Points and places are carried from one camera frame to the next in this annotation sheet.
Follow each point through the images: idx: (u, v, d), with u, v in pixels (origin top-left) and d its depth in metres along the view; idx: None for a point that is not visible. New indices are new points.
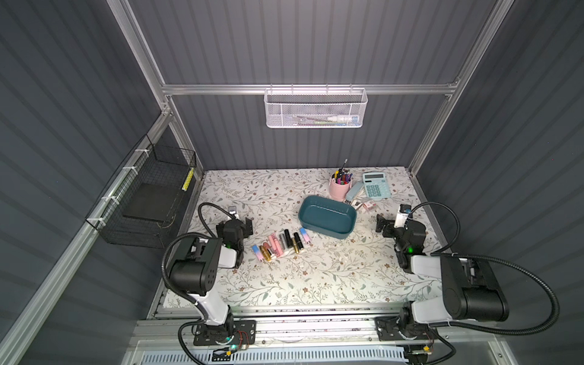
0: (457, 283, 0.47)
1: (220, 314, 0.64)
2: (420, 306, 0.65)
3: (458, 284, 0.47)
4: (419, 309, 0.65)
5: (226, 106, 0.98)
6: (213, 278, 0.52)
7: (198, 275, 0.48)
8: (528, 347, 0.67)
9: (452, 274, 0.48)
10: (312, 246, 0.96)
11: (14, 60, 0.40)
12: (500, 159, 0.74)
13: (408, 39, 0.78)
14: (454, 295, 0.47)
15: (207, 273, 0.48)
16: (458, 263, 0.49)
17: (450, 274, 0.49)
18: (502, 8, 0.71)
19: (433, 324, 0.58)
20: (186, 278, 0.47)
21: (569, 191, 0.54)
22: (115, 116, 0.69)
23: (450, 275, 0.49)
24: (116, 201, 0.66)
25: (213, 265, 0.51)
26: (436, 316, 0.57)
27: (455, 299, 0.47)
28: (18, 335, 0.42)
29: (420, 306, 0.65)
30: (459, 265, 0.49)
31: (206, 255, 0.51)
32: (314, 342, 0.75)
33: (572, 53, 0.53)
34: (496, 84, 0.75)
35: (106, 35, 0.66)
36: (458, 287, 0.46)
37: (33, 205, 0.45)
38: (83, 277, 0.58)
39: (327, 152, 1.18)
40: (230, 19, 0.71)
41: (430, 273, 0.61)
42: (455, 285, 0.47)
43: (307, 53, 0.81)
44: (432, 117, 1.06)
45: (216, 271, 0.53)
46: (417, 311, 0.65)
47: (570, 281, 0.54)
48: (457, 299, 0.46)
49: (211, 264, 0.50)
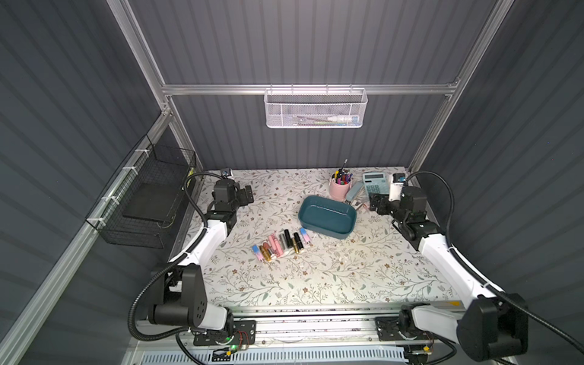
0: (484, 342, 0.41)
1: (218, 320, 0.62)
2: (423, 315, 0.62)
3: (484, 342, 0.41)
4: (422, 318, 0.63)
5: (226, 106, 0.98)
6: (202, 300, 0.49)
7: (186, 315, 0.42)
8: (530, 347, 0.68)
9: (481, 330, 0.41)
10: (312, 246, 0.96)
11: (13, 59, 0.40)
12: (500, 160, 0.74)
13: (409, 38, 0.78)
14: (474, 343, 0.43)
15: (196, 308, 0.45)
16: (496, 311, 0.40)
17: (480, 328, 0.41)
18: (503, 8, 0.71)
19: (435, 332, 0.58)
20: (173, 318, 0.43)
21: (569, 191, 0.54)
22: (115, 116, 0.69)
23: (479, 328, 0.41)
24: (116, 201, 0.66)
25: (199, 296, 0.46)
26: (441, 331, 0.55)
27: (474, 347, 0.43)
28: (17, 336, 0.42)
29: (423, 314, 0.63)
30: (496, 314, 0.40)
31: (185, 293, 0.42)
32: (315, 342, 0.75)
33: (573, 53, 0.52)
34: (496, 84, 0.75)
35: (106, 34, 0.67)
36: (485, 349, 0.41)
37: (33, 205, 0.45)
38: (83, 278, 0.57)
39: (327, 153, 1.18)
40: (230, 18, 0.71)
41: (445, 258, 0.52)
42: (480, 342, 0.41)
43: (308, 54, 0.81)
44: (433, 117, 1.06)
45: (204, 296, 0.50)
46: (420, 318, 0.63)
47: (570, 281, 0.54)
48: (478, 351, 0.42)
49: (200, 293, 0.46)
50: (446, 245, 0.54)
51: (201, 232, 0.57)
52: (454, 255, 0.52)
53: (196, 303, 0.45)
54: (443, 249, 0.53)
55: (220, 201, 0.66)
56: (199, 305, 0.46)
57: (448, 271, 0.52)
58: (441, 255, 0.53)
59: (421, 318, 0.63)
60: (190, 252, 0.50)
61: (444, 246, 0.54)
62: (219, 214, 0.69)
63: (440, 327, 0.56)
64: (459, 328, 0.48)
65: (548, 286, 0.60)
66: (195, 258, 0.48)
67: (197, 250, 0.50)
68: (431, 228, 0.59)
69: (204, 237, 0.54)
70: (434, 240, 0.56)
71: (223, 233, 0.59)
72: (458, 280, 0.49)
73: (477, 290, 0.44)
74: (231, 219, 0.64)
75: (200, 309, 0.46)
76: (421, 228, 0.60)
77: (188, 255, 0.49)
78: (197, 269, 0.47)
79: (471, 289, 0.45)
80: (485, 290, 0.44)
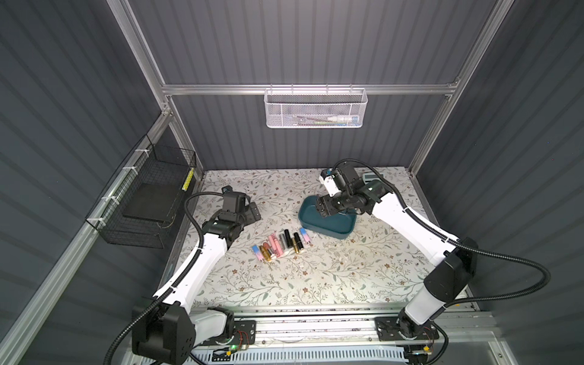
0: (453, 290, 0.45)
1: (218, 326, 0.62)
2: (413, 310, 0.64)
3: (453, 290, 0.45)
4: (413, 309, 0.64)
5: (226, 106, 0.98)
6: (191, 337, 0.48)
7: (169, 354, 0.39)
8: (528, 347, 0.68)
9: (450, 282, 0.44)
10: (312, 246, 0.96)
11: (13, 59, 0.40)
12: (500, 160, 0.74)
13: (409, 37, 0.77)
14: (443, 291, 0.47)
15: (180, 347, 0.42)
16: (461, 262, 0.43)
17: (449, 281, 0.45)
18: (503, 7, 0.71)
19: (433, 316, 0.58)
20: (159, 353, 0.39)
21: (569, 191, 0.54)
22: (115, 116, 0.69)
23: (448, 280, 0.45)
24: (116, 201, 0.66)
25: (185, 334, 0.43)
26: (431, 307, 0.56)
27: (442, 293, 0.48)
28: (17, 337, 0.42)
29: (412, 306, 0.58)
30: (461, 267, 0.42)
31: (168, 335, 0.38)
32: (314, 342, 0.75)
33: (573, 52, 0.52)
34: (496, 84, 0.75)
35: (105, 33, 0.66)
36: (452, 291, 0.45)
37: (33, 205, 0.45)
38: (81, 278, 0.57)
39: (327, 153, 1.18)
40: (230, 18, 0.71)
41: (395, 220, 0.53)
42: (449, 291, 0.46)
43: (307, 53, 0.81)
44: (433, 117, 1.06)
45: (192, 331, 0.50)
46: (414, 314, 0.64)
47: (571, 282, 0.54)
48: (448, 296, 0.47)
49: (186, 331, 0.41)
50: (401, 204, 0.53)
51: (195, 255, 0.50)
52: (411, 214, 0.51)
53: (180, 344, 0.42)
54: (399, 211, 0.52)
55: (226, 211, 0.61)
56: (185, 344, 0.43)
57: (406, 233, 0.52)
58: (397, 217, 0.52)
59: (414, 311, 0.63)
60: (177, 284, 0.44)
61: (399, 206, 0.52)
62: (223, 223, 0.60)
63: (429, 303, 0.56)
64: (427, 280, 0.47)
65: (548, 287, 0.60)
66: (183, 291, 0.43)
67: (185, 281, 0.45)
68: (378, 186, 0.56)
69: (197, 262, 0.48)
70: (387, 202, 0.53)
71: (220, 254, 0.53)
72: (420, 239, 0.49)
73: (439, 247, 0.46)
74: (233, 233, 0.57)
75: (185, 347, 0.44)
76: (372, 190, 0.56)
77: (174, 289, 0.43)
78: (182, 310, 0.42)
79: (436, 249, 0.46)
80: (446, 245, 0.46)
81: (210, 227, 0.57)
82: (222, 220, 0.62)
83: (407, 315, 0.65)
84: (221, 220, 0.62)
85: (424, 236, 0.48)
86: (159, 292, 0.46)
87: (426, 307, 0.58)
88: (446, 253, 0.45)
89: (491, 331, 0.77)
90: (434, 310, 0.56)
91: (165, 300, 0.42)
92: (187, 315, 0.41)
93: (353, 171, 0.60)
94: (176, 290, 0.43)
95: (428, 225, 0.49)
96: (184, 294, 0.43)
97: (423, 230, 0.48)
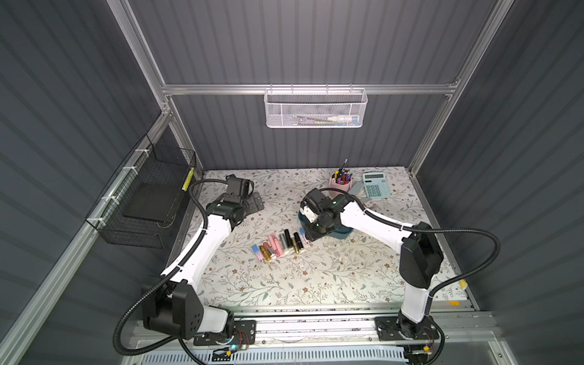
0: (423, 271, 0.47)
1: (219, 322, 0.62)
2: (406, 306, 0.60)
3: (423, 271, 0.47)
4: (407, 306, 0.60)
5: (226, 106, 0.98)
6: (198, 312, 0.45)
7: (179, 328, 0.40)
8: (528, 347, 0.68)
9: (417, 265, 0.47)
10: (312, 246, 0.96)
11: (13, 59, 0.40)
12: (500, 160, 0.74)
13: (409, 37, 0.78)
14: (417, 276, 0.50)
15: (189, 322, 0.43)
16: (417, 245, 0.48)
17: (414, 262, 0.48)
18: (503, 7, 0.71)
19: (427, 311, 0.59)
20: (169, 327, 0.40)
21: (569, 191, 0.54)
22: (115, 115, 0.69)
23: (414, 264, 0.48)
24: (116, 201, 0.66)
25: (192, 311, 0.43)
26: (419, 299, 0.57)
27: (415, 278, 0.50)
28: (17, 337, 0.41)
29: (406, 306, 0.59)
30: (418, 246, 0.47)
31: (177, 310, 0.39)
32: (314, 342, 0.75)
33: (573, 52, 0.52)
34: (496, 84, 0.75)
35: (105, 34, 0.66)
36: (421, 274, 0.48)
37: (33, 205, 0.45)
38: (81, 278, 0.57)
39: (327, 153, 1.18)
40: (230, 17, 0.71)
41: (361, 223, 0.58)
42: (420, 274, 0.48)
43: (307, 53, 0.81)
44: (432, 117, 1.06)
45: (199, 308, 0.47)
46: (411, 313, 0.64)
47: (571, 281, 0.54)
48: (421, 280, 0.49)
49: (194, 307, 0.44)
50: (361, 207, 0.60)
51: (200, 235, 0.51)
52: (371, 214, 0.58)
53: (188, 319, 0.43)
54: (360, 214, 0.59)
55: (230, 194, 0.62)
56: (193, 318, 0.44)
57: (370, 232, 0.57)
58: (360, 220, 0.58)
59: (410, 311, 0.64)
60: (183, 265, 0.45)
61: (360, 209, 0.60)
62: (226, 205, 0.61)
63: (417, 296, 0.57)
64: (402, 270, 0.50)
65: (547, 286, 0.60)
66: (189, 271, 0.44)
67: (192, 261, 0.46)
68: (341, 198, 0.65)
69: (202, 242, 0.49)
70: (350, 210, 0.61)
71: (224, 233, 0.53)
72: (382, 234, 0.55)
73: (399, 235, 0.51)
74: (236, 214, 0.57)
75: (195, 322, 0.45)
76: (335, 203, 0.64)
77: (181, 268, 0.44)
78: (188, 288, 0.43)
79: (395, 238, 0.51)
80: (404, 231, 0.52)
81: (214, 209, 0.57)
82: (226, 203, 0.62)
83: (406, 317, 0.66)
84: (226, 202, 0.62)
85: (384, 231, 0.53)
86: (166, 271, 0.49)
87: (416, 301, 0.59)
88: (404, 239, 0.50)
89: (491, 331, 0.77)
90: (424, 303, 0.57)
91: (172, 279, 0.42)
92: (193, 293, 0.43)
93: (321, 192, 0.70)
94: (182, 269, 0.44)
95: (385, 219, 0.55)
96: (191, 274, 0.44)
97: (384, 225, 0.54)
